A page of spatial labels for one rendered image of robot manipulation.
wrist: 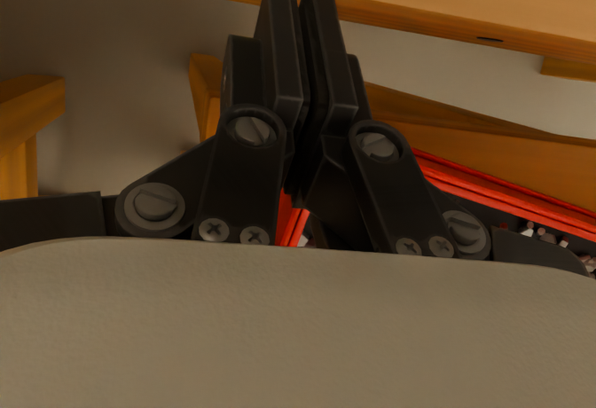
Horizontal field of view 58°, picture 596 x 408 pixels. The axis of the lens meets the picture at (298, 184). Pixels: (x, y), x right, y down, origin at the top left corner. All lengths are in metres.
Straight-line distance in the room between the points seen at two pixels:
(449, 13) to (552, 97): 1.18
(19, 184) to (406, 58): 0.80
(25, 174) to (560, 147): 0.77
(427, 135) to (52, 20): 0.89
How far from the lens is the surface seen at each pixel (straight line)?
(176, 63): 1.13
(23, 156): 0.94
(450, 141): 0.38
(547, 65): 1.38
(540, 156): 0.42
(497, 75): 1.33
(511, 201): 0.26
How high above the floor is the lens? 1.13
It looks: 70 degrees down
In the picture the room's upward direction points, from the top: 143 degrees clockwise
